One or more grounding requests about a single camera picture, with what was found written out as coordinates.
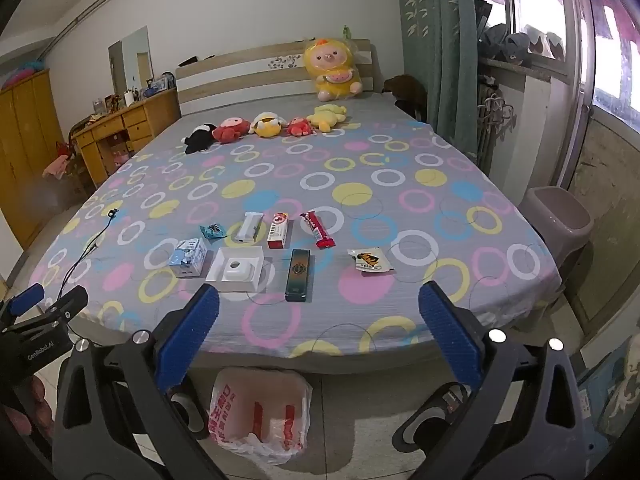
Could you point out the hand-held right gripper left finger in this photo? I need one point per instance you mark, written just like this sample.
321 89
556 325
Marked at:
187 340

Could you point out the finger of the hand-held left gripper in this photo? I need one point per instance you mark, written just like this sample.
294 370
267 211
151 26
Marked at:
25 301
67 305

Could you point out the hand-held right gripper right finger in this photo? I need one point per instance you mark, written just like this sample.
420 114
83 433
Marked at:
450 335

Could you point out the blue and white carton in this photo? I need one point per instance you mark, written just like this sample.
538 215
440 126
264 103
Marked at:
187 258

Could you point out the white and red plastic bag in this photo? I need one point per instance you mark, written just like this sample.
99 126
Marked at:
260 415

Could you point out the white and orange snack packet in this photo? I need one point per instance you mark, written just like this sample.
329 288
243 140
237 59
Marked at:
370 260

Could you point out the small blue snack packet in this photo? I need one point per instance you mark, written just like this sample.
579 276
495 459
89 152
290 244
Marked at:
212 231

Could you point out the long white box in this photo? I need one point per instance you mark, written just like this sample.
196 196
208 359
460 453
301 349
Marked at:
248 227

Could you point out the long dark green box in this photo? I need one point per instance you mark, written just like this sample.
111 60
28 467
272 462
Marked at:
299 275

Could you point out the red and white box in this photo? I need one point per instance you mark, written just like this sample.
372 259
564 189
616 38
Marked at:
278 230

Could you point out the red snack bar wrapper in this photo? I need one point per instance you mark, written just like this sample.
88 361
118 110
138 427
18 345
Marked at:
316 230

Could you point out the grey trash bin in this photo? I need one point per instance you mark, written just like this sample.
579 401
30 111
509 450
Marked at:
557 225

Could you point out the person's left hand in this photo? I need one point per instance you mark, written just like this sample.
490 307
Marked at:
37 405

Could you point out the pink clothes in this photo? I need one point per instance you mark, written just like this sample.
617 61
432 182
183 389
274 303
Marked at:
55 166

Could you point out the wooden wardrobe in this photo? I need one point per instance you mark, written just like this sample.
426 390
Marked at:
25 150

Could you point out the printed blue box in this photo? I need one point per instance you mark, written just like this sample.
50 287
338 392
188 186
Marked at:
615 400

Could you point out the wooden desk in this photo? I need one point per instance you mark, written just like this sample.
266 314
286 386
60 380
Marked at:
135 120

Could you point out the black plush toy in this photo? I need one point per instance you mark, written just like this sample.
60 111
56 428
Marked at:
200 138

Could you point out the pink fluffy item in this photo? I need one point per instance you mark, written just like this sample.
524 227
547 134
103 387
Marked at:
17 77

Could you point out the yellow and white plush toy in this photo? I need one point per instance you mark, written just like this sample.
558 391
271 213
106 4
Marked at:
267 125

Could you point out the small red plush toy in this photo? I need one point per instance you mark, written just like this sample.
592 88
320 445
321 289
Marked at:
299 126

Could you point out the yellow duck plush toy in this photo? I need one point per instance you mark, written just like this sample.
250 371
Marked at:
327 117

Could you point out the wooden bed headboard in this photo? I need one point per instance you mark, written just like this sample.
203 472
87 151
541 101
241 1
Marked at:
240 80

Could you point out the black item on headboard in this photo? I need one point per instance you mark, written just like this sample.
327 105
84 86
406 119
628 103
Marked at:
192 61

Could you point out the large yellow pig plush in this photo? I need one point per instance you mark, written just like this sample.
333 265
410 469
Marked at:
332 70

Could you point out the grey shoe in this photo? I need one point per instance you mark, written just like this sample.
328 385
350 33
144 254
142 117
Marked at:
494 40
517 46

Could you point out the green curtain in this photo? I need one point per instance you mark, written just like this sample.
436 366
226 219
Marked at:
435 35

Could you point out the pale shoe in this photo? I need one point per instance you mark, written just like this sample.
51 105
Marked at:
537 39

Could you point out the picture frame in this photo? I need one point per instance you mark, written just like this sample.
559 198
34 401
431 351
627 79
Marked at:
156 86

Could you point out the wall mirror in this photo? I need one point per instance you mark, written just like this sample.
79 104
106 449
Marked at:
132 60

